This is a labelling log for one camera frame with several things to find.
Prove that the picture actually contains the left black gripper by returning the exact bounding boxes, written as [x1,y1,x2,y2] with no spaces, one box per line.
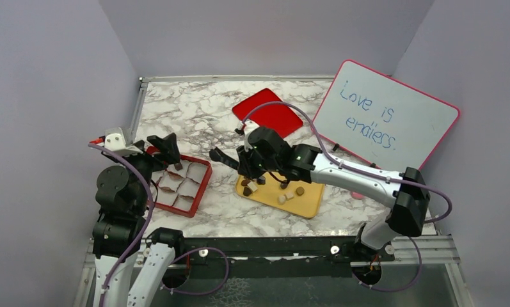
[114,131,180,212]

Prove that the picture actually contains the dark square chocolate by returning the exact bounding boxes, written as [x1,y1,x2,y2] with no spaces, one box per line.
[174,162,183,171]

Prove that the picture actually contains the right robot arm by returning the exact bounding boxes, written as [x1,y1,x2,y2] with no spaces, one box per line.
[209,127,430,260]

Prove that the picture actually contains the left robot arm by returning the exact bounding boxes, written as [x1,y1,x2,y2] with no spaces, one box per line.
[88,131,185,306]

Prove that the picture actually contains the white chocolate bar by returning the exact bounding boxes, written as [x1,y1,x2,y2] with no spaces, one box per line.
[247,182,258,193]

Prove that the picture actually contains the dark round chocolate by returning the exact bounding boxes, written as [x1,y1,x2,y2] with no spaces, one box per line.
[243,187,253,197]

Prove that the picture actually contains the round caramel chocolate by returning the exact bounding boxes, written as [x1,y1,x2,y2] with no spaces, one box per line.
[296,187,305,196]

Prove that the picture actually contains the red compartment box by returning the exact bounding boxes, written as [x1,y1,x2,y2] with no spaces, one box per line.
[150,155,212,218]

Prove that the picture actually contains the red box lid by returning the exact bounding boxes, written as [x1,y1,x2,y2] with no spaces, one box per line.
[232,88,303,138]

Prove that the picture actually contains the yellow plastic tray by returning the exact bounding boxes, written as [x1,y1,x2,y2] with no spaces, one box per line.
[235,173,325,219]

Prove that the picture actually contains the pink eraser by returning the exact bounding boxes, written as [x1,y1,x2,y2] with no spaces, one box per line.
[351,192,364,200]

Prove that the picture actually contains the pink framed whiteboard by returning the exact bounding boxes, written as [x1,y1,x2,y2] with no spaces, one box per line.
[313,59,460,170]

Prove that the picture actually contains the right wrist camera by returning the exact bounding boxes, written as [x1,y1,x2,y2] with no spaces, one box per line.
[235,120,259,152]

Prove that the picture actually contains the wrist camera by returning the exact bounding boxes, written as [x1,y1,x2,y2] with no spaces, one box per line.
[235,120,259,152]
[89,127,143,157]

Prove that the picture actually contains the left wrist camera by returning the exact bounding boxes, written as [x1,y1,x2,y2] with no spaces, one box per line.
[89,127,143,157]

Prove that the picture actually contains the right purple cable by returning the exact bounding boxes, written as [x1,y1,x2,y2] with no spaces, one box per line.
[241,101,453,293]

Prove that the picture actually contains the black mounting rail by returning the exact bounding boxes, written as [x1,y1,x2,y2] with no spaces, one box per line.
[163,236,395,281]

